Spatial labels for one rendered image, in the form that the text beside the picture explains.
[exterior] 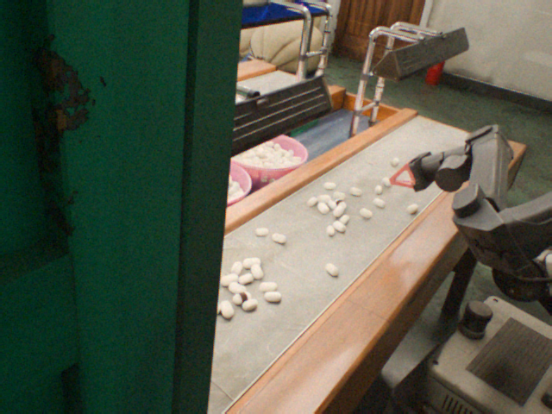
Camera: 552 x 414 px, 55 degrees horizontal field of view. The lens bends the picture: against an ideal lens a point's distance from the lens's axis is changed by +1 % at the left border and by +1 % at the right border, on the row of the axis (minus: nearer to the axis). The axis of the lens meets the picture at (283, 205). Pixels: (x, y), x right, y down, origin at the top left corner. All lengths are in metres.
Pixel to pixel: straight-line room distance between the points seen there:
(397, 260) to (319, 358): 0.36
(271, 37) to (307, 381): 3.55
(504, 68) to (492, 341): 4.29
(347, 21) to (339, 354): 5.30
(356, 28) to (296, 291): 5.07
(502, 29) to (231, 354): 4.94
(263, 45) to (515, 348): 3.22
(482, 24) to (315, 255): 4.61
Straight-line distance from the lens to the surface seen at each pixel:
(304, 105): 1.04
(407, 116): 2.09
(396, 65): 1.44
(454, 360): 1.45
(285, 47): 4.16
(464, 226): 0.78
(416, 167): 1.20
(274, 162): 1.57
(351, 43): 6.02
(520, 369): 1.51
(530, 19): 5.53
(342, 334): 0.97
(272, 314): 1.01
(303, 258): 1.17
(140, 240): 0.23
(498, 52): 5.61
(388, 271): 1.15
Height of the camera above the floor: 1.42
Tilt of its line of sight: 30 degrees down
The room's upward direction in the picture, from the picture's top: 9 degrees clockwise
